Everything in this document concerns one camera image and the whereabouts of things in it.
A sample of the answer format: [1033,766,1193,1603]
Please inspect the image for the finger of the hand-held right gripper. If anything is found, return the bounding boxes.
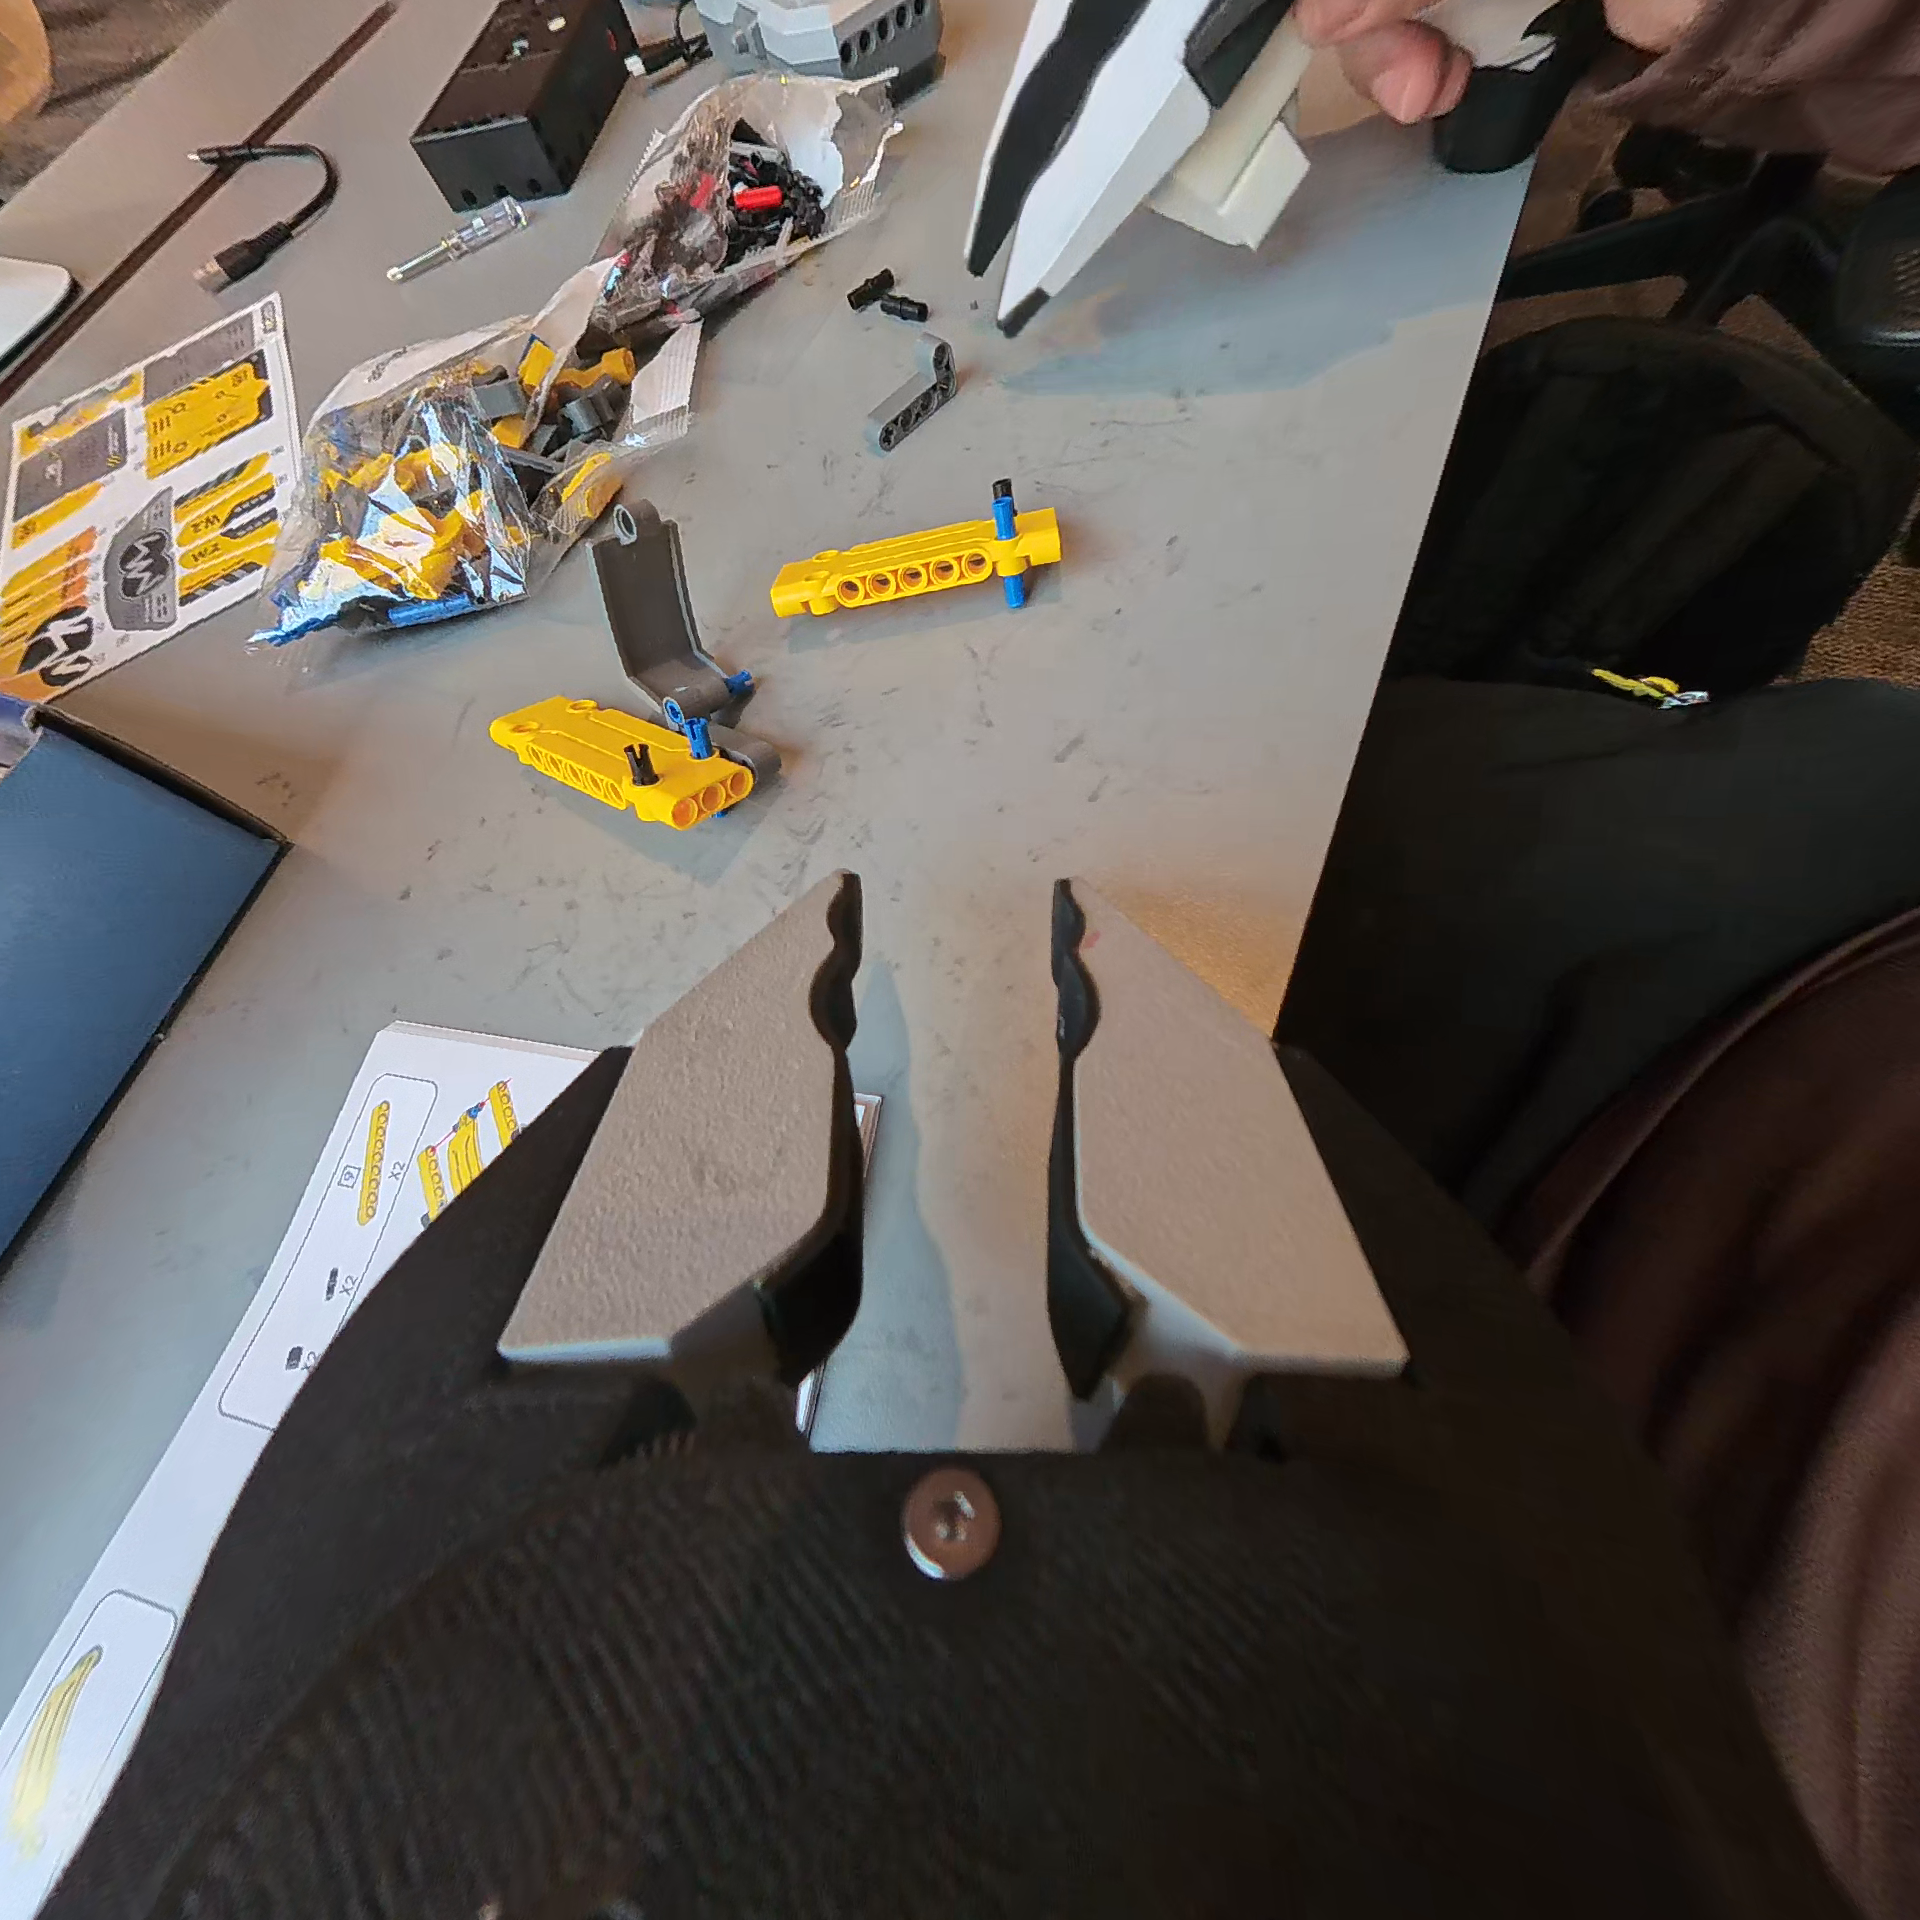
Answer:
[962,0,1149,281]
[994,0,1210,338]

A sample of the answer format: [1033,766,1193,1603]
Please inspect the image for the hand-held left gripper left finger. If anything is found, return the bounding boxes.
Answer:
[496,870,868,1389]

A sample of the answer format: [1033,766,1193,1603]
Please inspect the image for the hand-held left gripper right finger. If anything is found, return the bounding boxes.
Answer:
[1047,878,1413,1403]

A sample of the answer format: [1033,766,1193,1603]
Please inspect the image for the grey bent beam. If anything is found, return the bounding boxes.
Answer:
[862,333,962,454]

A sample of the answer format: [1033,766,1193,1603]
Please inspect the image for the bag of black red pins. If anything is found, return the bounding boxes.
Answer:
[592,75,904,335]

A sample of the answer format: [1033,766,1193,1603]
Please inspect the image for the yellow grey brick assembly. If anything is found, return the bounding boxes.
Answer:
[488,497,784,830]

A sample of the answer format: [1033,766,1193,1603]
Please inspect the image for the yellow panel brick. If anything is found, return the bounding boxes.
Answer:
[767,479,1062,619]

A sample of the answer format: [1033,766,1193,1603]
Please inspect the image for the person's right forearm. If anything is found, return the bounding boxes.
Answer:
[1598,0,1920,173]

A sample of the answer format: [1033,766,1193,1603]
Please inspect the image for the grey desk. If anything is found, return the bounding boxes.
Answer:
[0,0,1538,1727]

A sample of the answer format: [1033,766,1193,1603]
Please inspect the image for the person's right hand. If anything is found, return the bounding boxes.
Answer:
[1293,0,1711,126]

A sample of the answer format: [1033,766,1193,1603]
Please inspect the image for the grey hub brick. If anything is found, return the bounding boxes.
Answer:
[697,0,950,95]

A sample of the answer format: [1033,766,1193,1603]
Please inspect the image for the instruction booklet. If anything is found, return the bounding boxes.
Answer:
[0,1023,887,1895]

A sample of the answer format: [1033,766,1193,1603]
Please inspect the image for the person's black trousers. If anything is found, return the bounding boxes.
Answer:
[1274,673,1920,1216]

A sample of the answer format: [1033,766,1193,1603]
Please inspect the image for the black battery box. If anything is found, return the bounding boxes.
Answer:
[409,0,632,216]

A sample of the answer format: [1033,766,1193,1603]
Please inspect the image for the black backpack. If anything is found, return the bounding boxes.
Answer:
[1393,318,1920,711]

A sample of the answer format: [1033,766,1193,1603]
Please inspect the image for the black office chair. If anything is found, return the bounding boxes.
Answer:
[1500,128,1920,435]

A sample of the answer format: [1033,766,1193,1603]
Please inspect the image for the blue robot kit box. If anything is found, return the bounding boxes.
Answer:
[0,697,290,1277]

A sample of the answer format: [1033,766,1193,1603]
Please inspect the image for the bag of yellow bricks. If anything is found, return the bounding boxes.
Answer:
[247,262,706,648]

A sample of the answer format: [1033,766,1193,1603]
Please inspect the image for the yellow grey sticker sheet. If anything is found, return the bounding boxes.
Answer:
[0,293,302,699]

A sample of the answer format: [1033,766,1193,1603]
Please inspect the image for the silver stand base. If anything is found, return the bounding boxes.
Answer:
[0,257,78,368]

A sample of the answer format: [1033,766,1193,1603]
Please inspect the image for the small clear-handled screwdriver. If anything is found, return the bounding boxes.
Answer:
[383,198,529,283]

